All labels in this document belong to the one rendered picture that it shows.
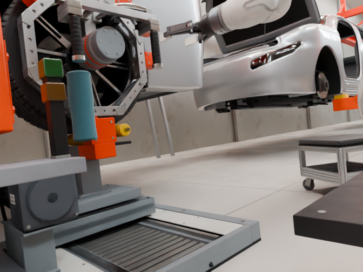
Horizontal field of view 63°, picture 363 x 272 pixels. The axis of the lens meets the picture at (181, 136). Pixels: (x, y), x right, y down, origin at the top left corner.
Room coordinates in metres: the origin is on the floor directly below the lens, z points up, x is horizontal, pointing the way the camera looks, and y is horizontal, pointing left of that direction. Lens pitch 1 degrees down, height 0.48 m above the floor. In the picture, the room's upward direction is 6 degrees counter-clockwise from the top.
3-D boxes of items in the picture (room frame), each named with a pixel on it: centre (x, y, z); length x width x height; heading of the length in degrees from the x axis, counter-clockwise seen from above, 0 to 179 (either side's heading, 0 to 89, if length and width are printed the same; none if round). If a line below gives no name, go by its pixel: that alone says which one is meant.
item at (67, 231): (1.40, 0.47, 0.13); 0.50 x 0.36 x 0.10; 134
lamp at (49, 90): (0.63, 0.26, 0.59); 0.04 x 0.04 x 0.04; 44
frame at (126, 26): (1.28, 0.35, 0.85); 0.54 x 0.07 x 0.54; 134
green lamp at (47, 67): (0.63, 0.26, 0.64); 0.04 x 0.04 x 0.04; 44
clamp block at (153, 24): (1.25, 0.09, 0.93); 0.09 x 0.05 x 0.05; 44
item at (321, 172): (1.79, -0.97, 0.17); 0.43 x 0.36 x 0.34; 10
